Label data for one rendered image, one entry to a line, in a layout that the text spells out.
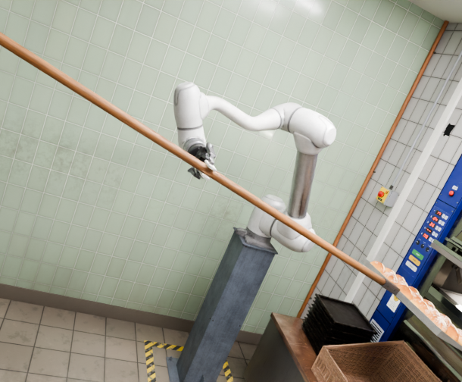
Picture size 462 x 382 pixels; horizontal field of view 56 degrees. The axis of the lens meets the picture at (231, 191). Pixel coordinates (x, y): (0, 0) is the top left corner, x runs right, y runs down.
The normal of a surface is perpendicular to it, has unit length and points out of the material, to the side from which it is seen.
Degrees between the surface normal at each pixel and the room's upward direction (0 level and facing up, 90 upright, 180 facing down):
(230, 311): 90
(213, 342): 90
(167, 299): 90
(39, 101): 90
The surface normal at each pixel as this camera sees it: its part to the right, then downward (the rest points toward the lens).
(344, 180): 0.24, 0.35
